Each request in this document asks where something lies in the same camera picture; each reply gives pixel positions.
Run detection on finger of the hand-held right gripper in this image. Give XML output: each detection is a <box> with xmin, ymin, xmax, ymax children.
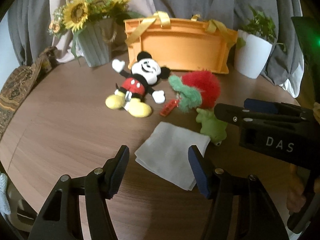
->
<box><xmin>244</xmin><ymin>98</ymin><xmax>313</xmax><ymax>117</ymax></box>
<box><xmin>214</xmin><ymin>103</ymin><xmax>313</xmax><ymax>129</ymax></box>

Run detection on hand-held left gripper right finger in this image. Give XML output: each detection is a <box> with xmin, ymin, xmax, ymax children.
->
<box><xmin>188</xmin><ymin>145</ymin><xmax>293</xmax><ymax>240</ymax></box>

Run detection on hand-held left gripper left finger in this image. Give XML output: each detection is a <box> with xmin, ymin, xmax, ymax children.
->
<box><xmin>29</xmin><ymin>145</ymin><xmax>130</xmax><ymax>240</ymax></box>

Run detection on green frog plush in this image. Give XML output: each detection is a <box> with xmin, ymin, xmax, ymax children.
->
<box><xmin>195</xmin><ymin>107</ymin><xmax>228</xmax><ymax>146</ymax></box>

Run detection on grey cloth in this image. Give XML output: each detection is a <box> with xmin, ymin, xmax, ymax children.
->
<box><xmin>134</xmin><ymin>121</ymin><xmax>211</xmax><ymax>191</ymax></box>

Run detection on red fluffy strawberry plush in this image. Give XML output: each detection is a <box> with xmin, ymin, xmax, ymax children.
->
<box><xmin>168</xmin><ymin>70</ymin><xmax>222</xmax><ymax>113</ymax></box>

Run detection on orange plastic crate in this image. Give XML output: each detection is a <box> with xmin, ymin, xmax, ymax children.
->
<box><xmin>124</xmin><ymin>11</ymin><xmax>238</xmax><ymax>75</ymax></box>

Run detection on mouse plush toy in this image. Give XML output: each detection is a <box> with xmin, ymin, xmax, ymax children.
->
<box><xmin>105</xmin><ymin>51</ymin><xmax>172</xmax><ymax>118</ymax></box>

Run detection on person's right hand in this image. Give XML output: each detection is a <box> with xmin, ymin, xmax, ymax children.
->
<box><xmin>286</xmin><ymin>170</ymin><xmax>310</xmax><ymax>214</ymax></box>

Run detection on white plant pot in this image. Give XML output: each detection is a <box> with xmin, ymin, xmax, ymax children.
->
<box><xmin>235</xmin><ymin>29</ymin><xmax>274</xmax><ymax>79</ymax></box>

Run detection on green leafy plant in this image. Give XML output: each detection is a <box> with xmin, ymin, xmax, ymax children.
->
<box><xmin>236</xmin><ymin>5</ymin><xmax>287</xmax><ymax>53</ymax></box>

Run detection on white striped cloth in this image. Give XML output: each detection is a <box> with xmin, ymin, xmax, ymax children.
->
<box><xmin>0</xmin><ymin>174</ymin><xmax>9</xmax><ymax>215</ymax></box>

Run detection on grey ribbed vase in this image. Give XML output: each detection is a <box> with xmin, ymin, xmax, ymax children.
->
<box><xmin>76</xmin><ymin>19</ymin><xmax>118</xmax><ymax>68</ymax></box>

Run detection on brown patterned cloth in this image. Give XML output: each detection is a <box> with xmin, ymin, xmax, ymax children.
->
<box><xmin>0</xmin><ymin>46</ymin><xmax>58</xmax><ymax>140</ymax></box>

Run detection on artificial sunflower bouquet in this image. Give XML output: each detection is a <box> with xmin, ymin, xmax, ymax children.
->
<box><xmin>47</xmin><ymin>0</ymin><xmax>145</xmax><ymax>60</ymax></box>

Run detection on small red keychain charm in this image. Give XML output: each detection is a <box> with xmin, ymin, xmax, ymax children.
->
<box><xmin>160</xmin><ymin>99</ymin><xmax>179</xmax><ymax>117</ymax></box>

